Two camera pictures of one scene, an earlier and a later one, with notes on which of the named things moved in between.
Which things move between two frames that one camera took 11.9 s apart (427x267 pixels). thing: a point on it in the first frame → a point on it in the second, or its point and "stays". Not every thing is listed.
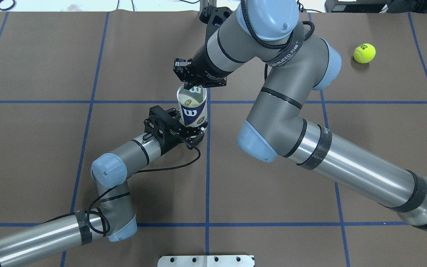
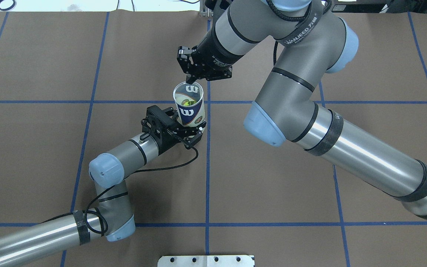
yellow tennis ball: (364, 53) → (187, 102)
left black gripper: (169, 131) stays
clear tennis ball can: (192, 105) stays
